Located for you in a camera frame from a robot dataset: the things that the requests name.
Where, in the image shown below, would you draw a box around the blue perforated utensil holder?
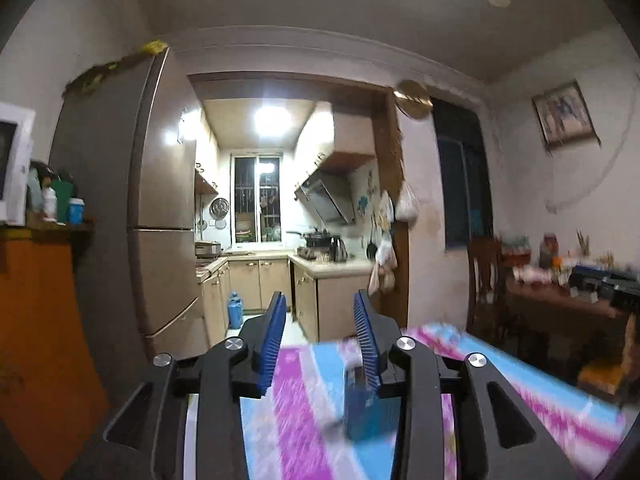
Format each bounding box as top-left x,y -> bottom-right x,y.
343,366 -> 401,442

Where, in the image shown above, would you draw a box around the framed wall picture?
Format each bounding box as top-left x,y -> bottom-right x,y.
532,80 -> 601,153

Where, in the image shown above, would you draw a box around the dark wooden dining table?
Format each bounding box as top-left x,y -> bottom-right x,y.
506,278 -> 628,382

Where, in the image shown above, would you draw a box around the green container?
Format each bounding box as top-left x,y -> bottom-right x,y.
51,180 -> 75,223

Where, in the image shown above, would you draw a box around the white plastic bag hanging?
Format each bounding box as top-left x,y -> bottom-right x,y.
395,180 -> 420,224

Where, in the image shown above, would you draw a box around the range hood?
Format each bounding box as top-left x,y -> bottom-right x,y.
295,171 -> 356,226

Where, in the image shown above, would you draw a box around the orange wooden cabinet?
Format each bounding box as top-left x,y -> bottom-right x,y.
1,228 -> 110,479

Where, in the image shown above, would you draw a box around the black wok on stove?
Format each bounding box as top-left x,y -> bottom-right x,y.
288,229 -> 333,249

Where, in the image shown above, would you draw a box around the white bottle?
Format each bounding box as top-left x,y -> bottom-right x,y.
42,186 -> 58,222

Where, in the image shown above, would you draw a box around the blue cup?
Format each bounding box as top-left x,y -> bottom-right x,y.
67,197 -> 85,226

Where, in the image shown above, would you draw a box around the blue gas bottle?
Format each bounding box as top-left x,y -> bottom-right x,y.
228,292 -> 243,330

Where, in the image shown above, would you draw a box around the floral striped tablecloth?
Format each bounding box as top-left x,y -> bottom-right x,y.
240,320 -> 638,479

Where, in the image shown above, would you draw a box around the brown refrigerator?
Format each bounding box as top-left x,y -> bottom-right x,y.
50,51 -> 209,405

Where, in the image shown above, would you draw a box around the kitchen base cabinets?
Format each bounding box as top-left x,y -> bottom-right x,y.
196,252 -> 372,344

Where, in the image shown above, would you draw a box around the small wooden stool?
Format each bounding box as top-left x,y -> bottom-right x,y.
577,360 -> 638,405

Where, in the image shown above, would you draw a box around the dark window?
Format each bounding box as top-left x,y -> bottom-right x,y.
432,99 -> 494,249

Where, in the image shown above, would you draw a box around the wooden chair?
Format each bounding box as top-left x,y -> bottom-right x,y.
465,236 -> 506,344

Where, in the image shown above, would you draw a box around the white microwave oven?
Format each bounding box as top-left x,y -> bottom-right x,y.
1,102 -> 36,226

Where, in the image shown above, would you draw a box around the kitchen window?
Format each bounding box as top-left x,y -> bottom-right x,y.
231,156 -> 282,244

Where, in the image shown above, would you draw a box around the steel kettle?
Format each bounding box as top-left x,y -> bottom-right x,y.
329,235 -> 348,263

